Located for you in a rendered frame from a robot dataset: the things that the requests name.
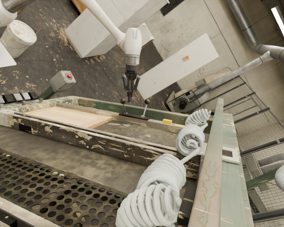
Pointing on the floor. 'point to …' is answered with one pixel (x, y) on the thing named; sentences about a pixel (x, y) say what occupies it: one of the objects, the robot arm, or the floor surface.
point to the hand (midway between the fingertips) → (130, 97)
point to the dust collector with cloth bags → (192, 95)
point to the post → (47, 93)
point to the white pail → (18, 38)
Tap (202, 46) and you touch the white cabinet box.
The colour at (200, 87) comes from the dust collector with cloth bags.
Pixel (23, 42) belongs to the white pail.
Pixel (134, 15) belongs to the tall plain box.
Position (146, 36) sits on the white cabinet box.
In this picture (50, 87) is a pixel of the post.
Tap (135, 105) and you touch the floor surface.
